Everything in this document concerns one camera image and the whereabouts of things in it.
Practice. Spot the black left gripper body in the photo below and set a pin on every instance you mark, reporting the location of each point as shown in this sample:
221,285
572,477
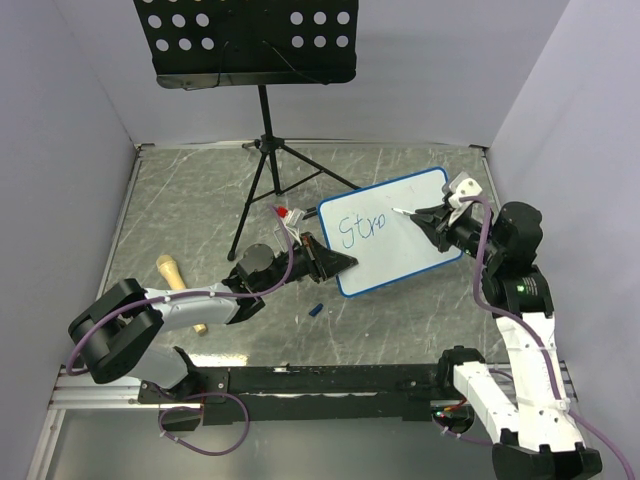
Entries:
303,260

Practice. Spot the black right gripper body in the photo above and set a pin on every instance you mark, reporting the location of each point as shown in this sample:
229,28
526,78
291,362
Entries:
463,231

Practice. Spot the white blue whiteboard marker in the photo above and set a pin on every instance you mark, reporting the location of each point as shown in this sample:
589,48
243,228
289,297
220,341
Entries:
403,211

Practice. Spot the blue marker cap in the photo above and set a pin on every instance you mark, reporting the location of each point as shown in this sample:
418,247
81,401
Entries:
316,310

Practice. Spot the blue framed whiteboard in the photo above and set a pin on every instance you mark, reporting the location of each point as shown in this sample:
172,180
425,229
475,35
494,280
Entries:
388,246

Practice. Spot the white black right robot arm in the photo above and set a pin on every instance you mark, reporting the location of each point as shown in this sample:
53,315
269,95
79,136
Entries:
535,436

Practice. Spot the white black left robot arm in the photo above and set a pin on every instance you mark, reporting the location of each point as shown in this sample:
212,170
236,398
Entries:
114,337

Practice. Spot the wooden mallet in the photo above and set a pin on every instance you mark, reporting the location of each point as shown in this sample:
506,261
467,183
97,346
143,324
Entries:
168,268

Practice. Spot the black music stand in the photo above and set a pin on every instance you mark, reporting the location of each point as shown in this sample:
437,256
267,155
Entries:
200,45

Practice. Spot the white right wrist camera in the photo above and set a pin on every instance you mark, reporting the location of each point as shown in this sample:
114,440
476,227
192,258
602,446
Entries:
462,186

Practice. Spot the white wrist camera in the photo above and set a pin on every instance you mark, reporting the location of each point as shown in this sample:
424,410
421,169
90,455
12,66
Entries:
292,218
462,186

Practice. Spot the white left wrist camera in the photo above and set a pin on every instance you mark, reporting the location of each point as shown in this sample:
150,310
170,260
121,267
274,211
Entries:
292,218

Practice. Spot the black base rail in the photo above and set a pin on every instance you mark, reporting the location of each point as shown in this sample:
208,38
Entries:
406,391

